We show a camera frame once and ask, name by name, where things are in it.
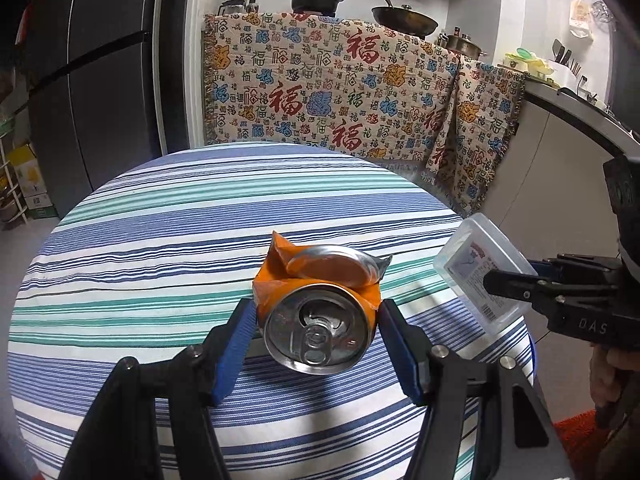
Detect white wall holder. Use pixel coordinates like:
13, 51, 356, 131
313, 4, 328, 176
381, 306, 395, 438
570, 0, 596, 39

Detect red floor mat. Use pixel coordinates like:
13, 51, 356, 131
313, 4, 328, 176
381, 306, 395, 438
555, 410, 621, 480

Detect white tiered rack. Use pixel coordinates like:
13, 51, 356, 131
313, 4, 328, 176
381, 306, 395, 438
0, 130, 29, 227

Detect kitchen counter cabinet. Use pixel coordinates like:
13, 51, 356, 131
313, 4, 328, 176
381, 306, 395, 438
492, 80, 640, 261

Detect red hanging item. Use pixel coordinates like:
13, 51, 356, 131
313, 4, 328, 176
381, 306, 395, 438
15, 2, 31, 47

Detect black wok with lid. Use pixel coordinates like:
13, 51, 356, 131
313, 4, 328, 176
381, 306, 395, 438
371, 0, 440, 37

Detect dark grey refrigerator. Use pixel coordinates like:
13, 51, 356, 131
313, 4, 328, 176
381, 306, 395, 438
25, 0, 174, 207

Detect clear plastic box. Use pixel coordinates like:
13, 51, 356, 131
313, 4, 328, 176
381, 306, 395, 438
433, 212, 539, 336

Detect white knife block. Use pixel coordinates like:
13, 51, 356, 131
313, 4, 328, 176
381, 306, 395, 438
547, 39, 584, 86

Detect striped tablecloth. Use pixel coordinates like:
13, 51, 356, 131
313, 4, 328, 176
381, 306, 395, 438
7, 141, 539, 480

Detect yellow cardboard box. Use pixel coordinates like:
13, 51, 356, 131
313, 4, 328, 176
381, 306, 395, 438
10, 144, 54, 221

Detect crushed orange can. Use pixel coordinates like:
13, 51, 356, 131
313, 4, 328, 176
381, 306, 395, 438
252, 231, 394, 375

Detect person's right hand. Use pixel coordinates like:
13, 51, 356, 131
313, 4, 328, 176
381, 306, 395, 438
589, 346, 640, 432

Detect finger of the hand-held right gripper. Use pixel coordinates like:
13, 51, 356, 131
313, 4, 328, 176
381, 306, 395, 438
527, 257, 571, 278
482, 268, 551, 313

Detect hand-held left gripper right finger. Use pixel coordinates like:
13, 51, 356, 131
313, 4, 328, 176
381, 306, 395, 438
377, 299, 576, 480

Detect green yellow food containers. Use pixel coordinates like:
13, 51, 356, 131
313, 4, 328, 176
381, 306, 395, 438
502, 47, 551, 81

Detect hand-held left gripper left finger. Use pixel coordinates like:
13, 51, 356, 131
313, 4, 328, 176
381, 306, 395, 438
60, 299, 258, 480

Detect steel pot with lid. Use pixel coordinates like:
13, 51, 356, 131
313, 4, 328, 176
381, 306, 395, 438
437, 34, 489, 59

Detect narrow printed blanket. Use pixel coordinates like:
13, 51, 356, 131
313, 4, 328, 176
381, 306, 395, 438
420, 57, 526, 212

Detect black clay pot orange lid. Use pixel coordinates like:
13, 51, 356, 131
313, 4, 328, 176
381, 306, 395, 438
286, 0, 346, 15

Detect large printed blanket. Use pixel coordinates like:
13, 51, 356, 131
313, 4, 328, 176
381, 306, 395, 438
202, 10, 464, 172

